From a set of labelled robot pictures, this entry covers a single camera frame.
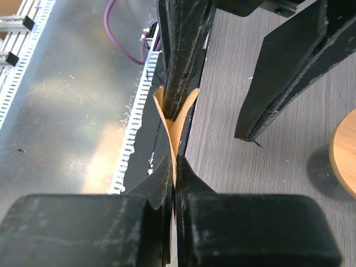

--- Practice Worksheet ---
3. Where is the round wooden dripper stand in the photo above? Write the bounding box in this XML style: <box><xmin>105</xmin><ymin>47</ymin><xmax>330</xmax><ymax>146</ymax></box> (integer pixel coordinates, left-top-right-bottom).
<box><xmin>329</xmin><ymin>110</ymin><xmax>355</xmax><ymax>199</ymax></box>

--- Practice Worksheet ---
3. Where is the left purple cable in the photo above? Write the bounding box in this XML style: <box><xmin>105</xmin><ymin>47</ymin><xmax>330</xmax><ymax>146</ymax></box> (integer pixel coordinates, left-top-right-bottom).
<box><xmin>103</xmin><ymin>0</ymin><xmax>162</xmax><ymax>66</ymax></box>

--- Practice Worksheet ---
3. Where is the glass coffee carafe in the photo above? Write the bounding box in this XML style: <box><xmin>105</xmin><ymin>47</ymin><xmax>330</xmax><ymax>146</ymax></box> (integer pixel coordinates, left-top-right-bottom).
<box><xmin>306</xmin><ymin>145</ymin><xmax>354</xmax><ymax>201</ymax></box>

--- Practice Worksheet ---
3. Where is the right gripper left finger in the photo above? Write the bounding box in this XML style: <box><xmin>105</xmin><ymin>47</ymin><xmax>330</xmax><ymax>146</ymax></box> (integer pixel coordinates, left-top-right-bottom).
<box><xmin>1</xmin><ymin>155</ymin><xmax>174</xmax><ymax>266</ymax></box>

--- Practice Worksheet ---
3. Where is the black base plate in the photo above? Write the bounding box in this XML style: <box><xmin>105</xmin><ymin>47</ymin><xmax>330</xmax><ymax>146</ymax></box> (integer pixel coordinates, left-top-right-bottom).
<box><xmin>121</xmin><ymin>49</ymin><xmax>206</xmax><ymax>194</ymax></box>

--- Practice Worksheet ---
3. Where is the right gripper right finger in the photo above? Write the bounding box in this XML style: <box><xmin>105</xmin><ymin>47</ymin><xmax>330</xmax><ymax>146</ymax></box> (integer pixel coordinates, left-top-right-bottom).
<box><xmin>175</xmin><ymin>156</ymin><xmax>343</xmax><ymax>266</ymax></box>

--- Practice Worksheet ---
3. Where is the brown paper coffee filter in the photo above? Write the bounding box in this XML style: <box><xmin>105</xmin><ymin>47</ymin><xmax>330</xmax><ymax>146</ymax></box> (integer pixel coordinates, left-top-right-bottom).
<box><xmin>153</xmin><ymin>87</ymin><xmax>200</xmax><ymax>187</ymax></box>

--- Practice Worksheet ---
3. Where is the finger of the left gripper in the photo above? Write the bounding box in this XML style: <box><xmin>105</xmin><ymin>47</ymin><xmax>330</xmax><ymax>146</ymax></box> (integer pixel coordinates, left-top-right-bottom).
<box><xmin>157</xmin><ymin>0</ymin><xmax>216</xmax><ymax>121</ymax></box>
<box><xmin>234</xmin><ymin>1</ymin><xmax>355</xmax><ymax>142</ymax></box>

